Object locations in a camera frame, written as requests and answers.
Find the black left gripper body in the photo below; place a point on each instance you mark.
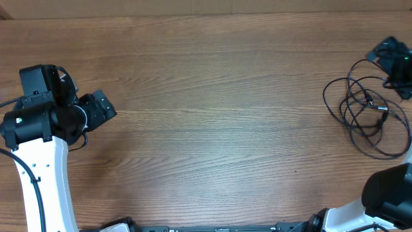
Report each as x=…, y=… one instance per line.
x=96, y=112

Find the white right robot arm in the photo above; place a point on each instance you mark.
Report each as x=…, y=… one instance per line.
x=385, y=202

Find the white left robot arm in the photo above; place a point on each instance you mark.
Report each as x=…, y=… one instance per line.
x=38, y=138

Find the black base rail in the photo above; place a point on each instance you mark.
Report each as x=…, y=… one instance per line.
x=128, y=224

